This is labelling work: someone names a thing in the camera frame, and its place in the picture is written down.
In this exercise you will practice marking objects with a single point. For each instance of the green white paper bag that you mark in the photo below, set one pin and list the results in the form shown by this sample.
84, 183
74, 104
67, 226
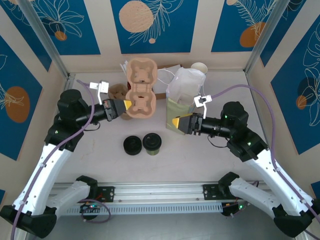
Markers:
185, 85

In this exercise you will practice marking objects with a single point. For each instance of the brown pulp cup carrier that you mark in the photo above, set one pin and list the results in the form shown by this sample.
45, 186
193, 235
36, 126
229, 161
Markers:
141, 105

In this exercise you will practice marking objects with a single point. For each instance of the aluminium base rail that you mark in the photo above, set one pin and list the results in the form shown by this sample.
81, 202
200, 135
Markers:
160, 191

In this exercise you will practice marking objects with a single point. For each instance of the black coffee cup lid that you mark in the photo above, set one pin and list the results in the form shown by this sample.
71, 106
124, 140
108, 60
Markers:
152, 141

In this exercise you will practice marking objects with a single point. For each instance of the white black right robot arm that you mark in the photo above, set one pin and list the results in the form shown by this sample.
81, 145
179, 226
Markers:
275, 182

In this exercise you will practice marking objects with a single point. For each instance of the stack of white napkins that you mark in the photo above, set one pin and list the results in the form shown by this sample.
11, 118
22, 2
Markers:
162, 83

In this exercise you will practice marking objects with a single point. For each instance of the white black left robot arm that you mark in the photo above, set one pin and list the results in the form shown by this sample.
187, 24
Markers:
37, 180

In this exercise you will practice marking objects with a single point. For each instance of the stack of paper cups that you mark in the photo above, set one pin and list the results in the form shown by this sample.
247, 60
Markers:
199, 67

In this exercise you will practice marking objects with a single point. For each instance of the paper wrapped straw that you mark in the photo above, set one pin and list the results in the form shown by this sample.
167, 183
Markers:
123, 67

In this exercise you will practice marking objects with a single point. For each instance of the stack of pulp cup carriers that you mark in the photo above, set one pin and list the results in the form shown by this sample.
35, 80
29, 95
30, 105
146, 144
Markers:
116, 92

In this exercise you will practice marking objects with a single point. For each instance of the black electronics board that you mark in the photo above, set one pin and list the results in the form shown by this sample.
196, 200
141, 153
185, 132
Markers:
87, 207
233, 207

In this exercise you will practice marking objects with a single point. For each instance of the aluminium side frame rail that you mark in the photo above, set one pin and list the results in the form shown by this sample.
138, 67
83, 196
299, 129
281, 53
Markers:
68, 81

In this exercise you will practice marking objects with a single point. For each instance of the aluminium frame post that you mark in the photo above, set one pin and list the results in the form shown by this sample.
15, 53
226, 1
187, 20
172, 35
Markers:
266, 37
44, 37

